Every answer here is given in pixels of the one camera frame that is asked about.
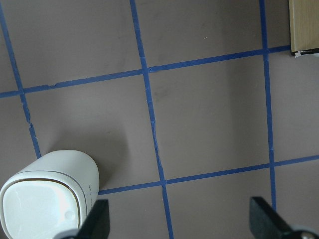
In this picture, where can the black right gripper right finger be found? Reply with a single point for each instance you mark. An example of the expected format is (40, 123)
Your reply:
(266, 223)

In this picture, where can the white trash can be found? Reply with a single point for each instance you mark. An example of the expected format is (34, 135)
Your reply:
(52, 195)

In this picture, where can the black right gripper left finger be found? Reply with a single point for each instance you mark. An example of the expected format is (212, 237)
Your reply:
(97, 223)

